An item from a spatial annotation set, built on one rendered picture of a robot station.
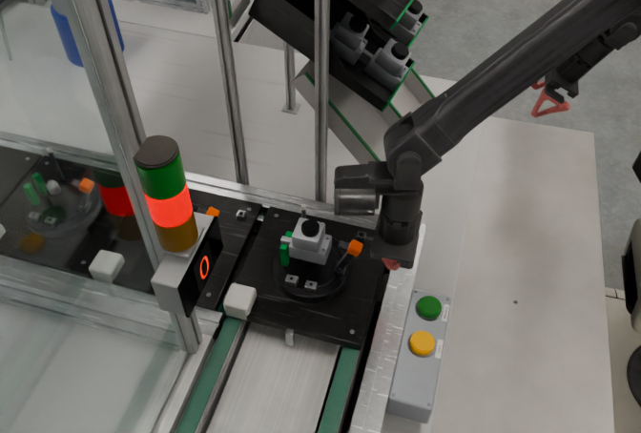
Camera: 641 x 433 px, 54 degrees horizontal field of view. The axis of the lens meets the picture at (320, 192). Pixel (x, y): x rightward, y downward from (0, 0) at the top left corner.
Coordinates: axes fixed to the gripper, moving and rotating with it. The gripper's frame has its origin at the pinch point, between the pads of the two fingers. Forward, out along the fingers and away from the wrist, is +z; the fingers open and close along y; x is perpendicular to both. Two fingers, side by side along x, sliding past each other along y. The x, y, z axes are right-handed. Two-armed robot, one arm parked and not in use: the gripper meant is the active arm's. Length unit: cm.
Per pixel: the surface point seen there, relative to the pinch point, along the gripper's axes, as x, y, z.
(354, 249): -6.5, 0.1, -2.4
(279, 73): -41, -66, 18
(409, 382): 6.2, 15.1, 8.9
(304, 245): -14.5, 1.3, -2.3
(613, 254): 74, -101, 105
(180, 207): -23.8, 19.1, -29.3
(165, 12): -82, -85, 18
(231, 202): -33.4, -12.1, 7.3
